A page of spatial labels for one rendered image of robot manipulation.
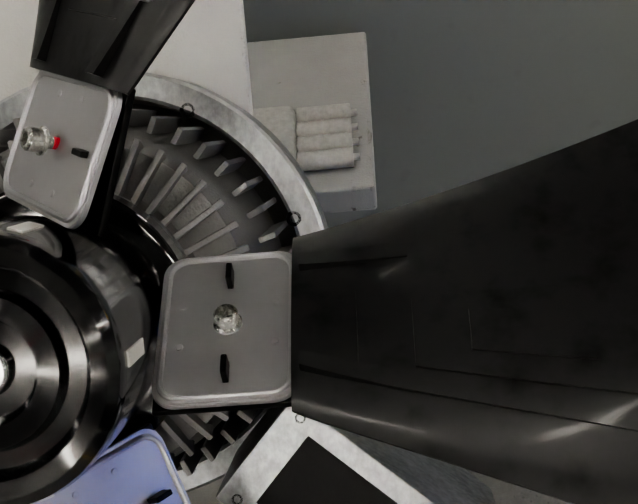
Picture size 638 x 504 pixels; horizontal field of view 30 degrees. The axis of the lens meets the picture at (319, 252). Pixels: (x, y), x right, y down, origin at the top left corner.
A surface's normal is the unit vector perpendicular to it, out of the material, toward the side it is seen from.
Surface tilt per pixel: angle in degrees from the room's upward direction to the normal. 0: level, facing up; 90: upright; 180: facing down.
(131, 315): 80
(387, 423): 16
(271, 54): 0
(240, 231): 60
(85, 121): 48
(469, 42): 90
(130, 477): 54
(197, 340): 0
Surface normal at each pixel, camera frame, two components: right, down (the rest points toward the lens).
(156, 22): -0.57, -0.18
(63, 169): -0.75, -0.22
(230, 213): 0.77, -0.46
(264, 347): -0.11, -0.69
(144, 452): 0.67, -0.22
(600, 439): -0.02, -0.44
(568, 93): 0.01, 0.72
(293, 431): -0.06, 0.11
